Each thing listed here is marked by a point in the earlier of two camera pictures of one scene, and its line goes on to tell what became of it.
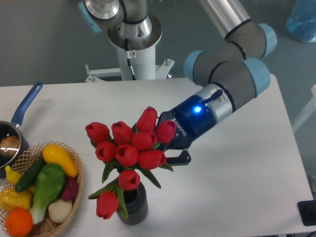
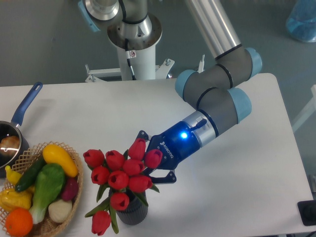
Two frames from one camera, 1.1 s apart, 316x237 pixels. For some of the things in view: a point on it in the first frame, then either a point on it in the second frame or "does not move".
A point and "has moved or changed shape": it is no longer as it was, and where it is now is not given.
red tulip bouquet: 123,151 has moved or changed shape
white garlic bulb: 60,211 does not move
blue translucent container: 301,20 does not move
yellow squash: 54,154 does not move
